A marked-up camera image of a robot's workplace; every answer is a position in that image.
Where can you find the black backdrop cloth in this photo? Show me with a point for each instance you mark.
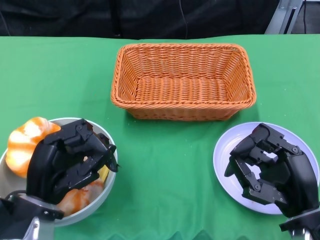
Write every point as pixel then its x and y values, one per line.
pixel 75 17

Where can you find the green tablecloth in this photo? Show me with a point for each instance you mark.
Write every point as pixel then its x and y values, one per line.
pixel 62 75

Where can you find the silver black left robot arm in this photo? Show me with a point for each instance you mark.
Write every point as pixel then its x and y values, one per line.
pixel 15 212

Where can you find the lavender plate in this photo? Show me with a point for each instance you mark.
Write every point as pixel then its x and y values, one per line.
pixel 221 155

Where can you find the grey-green bowl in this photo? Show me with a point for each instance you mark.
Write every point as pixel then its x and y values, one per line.
pixel 11 182

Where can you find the orange striped bread bun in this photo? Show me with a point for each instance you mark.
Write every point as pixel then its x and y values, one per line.
pixel 20 150
pixel 77 197

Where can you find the aluminium frame post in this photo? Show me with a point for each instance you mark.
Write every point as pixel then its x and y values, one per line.
pixel 277 17

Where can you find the orange wicker basket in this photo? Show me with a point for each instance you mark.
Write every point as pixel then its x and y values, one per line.
pixel 180 87

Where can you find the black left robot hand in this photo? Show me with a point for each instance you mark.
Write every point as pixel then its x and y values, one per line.
pixel 45 162

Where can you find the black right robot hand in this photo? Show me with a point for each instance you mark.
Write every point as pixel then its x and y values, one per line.
pixel 297 175

